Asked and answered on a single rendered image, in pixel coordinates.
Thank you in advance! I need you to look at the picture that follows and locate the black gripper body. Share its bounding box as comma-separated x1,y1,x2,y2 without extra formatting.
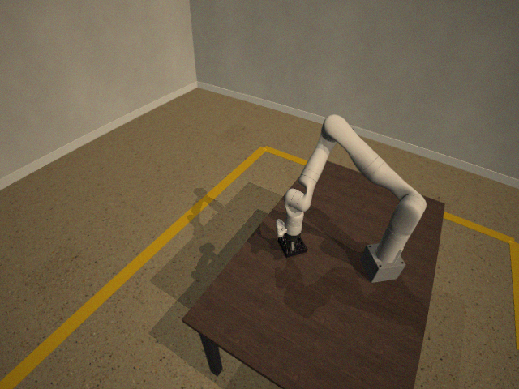
284,233,301,245

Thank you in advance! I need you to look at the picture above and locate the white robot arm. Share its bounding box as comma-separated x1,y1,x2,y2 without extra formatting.
276,115,427,264

